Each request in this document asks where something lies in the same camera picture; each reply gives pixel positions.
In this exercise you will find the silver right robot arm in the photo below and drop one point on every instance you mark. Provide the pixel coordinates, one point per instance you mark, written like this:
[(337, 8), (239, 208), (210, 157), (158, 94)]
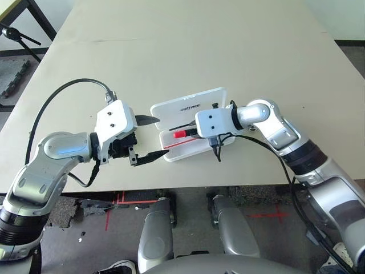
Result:
[(285, 134)]

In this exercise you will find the black and white sneaker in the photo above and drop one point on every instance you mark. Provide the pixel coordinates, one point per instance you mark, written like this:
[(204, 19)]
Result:
[(117, 266)]

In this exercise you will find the white plastic pencil case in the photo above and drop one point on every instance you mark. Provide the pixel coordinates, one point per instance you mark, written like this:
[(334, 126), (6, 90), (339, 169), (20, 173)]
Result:
[(205, 97)]

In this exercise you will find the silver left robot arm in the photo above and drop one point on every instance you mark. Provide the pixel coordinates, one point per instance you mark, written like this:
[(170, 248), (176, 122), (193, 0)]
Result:
[(57, 148)]

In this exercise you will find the grey right robot leg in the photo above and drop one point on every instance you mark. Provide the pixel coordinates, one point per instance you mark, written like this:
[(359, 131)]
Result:
[(236, 225)]

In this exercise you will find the black foam floor mat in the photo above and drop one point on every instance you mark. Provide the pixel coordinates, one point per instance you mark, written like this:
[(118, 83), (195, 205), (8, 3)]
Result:
[(11, 74)]

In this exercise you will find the grey robot leg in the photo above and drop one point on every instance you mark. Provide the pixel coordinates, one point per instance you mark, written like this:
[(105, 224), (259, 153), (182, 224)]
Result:
[(236, 225), (155, 237)]

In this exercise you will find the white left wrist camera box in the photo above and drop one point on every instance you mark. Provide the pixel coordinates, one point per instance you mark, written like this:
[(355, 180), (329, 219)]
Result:
[(114, 120)]

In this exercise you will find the black tripod stand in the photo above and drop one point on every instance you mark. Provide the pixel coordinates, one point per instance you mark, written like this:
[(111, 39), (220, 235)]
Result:
[(11, 34)]

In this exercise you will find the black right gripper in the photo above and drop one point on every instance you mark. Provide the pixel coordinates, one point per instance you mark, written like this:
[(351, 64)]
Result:
[(215, 105)]

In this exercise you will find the grey robot torso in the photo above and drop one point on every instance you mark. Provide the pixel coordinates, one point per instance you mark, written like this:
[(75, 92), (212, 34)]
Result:
[(216, 265)]

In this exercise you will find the side table with black frame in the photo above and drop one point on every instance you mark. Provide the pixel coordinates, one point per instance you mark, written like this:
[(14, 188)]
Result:
[(8, 8)]

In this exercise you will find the dark speckled floor mat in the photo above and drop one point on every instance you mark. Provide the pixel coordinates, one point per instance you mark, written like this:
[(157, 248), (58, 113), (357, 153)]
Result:
[(256, 194)]

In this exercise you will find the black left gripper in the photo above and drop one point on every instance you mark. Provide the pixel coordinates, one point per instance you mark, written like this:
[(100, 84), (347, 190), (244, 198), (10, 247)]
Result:
[(122, 148)]

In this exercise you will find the grey floor pad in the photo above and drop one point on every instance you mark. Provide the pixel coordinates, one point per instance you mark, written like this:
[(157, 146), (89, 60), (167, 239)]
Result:
[(310, 238)]

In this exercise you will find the torn dark foam piece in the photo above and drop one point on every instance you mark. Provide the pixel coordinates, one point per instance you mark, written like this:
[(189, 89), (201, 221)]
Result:
[(61, 211), (94, 207)]

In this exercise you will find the black marker with red cap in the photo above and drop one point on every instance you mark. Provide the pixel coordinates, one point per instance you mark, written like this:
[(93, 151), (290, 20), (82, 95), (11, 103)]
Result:
[(180, 135)]

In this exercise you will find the white perforated clog shoe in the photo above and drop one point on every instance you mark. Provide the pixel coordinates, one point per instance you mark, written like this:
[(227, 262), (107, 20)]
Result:
[(339, 251)]

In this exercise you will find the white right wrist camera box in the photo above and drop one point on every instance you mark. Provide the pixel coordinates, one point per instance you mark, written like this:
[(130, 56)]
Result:
[(214, 120)]

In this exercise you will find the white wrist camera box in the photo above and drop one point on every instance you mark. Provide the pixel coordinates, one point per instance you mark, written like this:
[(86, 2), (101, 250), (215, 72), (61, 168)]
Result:
[(214, 120), (114, 120)]

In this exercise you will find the grey left robot leg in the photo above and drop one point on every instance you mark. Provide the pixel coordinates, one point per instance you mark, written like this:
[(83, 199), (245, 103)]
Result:
[(155, 237)]

